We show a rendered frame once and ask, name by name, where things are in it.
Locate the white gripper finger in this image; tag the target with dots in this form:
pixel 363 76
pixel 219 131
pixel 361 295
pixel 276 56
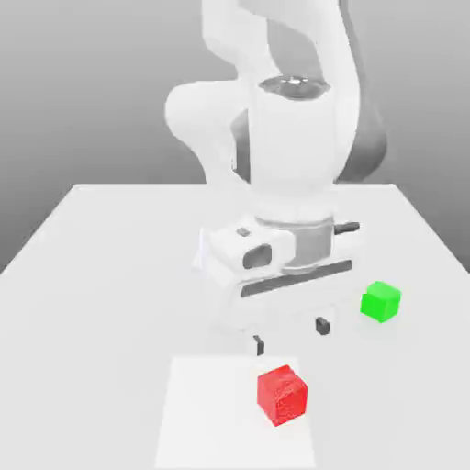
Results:
pixel 323 326
pixel 259 345

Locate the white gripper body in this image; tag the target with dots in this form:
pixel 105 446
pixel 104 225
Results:
pixel 293 297

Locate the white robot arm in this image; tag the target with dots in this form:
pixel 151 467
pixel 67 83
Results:
pixel 290 147

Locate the small red cube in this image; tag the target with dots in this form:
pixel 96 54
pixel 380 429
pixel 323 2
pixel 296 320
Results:
pixel 282 396

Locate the small green cube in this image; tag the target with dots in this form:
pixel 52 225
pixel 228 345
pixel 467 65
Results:
pixel 380 302

